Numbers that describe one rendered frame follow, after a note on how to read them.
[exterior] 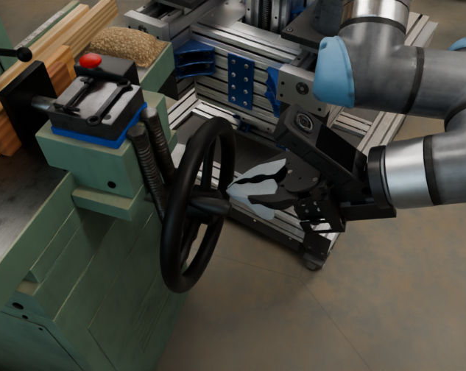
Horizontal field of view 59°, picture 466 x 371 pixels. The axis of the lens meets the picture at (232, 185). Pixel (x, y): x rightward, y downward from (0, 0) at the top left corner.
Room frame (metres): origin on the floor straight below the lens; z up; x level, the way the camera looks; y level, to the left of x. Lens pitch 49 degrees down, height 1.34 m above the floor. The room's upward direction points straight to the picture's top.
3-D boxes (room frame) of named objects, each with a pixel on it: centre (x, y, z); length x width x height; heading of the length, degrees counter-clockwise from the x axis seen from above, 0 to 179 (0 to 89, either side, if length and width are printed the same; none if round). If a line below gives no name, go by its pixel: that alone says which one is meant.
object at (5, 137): (0.52, 0.31, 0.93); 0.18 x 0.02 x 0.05; 162
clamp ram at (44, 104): (0.49, 0.27, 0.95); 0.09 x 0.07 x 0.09; 162
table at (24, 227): (0.49, 0.27, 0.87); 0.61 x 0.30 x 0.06; 162
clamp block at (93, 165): (0.47, 0.19, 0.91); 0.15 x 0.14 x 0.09; 162
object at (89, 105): (0.47, 0.18, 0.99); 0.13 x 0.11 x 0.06; 162
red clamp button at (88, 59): (0.51, 0.20, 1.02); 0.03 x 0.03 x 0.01
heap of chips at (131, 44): (0.73, 0.21, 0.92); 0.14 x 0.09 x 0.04; 72
